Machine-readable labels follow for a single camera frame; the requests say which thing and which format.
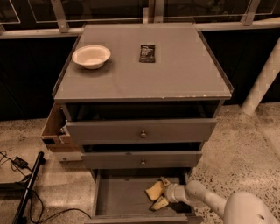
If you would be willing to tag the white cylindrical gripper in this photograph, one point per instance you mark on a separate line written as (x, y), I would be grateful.
(172, 193)

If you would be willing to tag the yellow sponge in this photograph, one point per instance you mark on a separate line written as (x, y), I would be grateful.
(156, 191)

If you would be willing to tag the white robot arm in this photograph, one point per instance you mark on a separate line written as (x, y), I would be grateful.
(238, 208)

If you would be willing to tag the grey middle drawer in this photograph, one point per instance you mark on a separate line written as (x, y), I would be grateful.
(153, 159)

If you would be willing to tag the grey drawer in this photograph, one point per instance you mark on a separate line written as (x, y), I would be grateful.
(128, 131)
(120, 198)
(153, 159)

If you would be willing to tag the grey bottom drawer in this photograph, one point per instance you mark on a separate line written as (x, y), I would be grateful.
(120, 198)

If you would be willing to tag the grey top drawer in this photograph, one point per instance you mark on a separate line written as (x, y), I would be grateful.
(128, 131)

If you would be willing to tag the grey drawer cabinet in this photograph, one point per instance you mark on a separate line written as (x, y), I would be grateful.
(185, 81)

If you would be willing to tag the wooden box on cabinet side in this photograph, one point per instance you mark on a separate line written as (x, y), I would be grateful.
(56, 138)

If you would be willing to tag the black snack packet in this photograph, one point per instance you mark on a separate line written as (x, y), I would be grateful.
(147, 54)

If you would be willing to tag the black pole on floor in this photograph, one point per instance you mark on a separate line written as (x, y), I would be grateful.
(19, 216)

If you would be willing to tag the black power adapter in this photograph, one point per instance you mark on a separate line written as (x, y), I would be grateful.
(20, 162)

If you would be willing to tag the white paper bowl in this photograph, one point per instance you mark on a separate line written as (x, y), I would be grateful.
(91, 56)

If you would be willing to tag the metal window railing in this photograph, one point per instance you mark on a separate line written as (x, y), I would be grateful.
(34, 19)

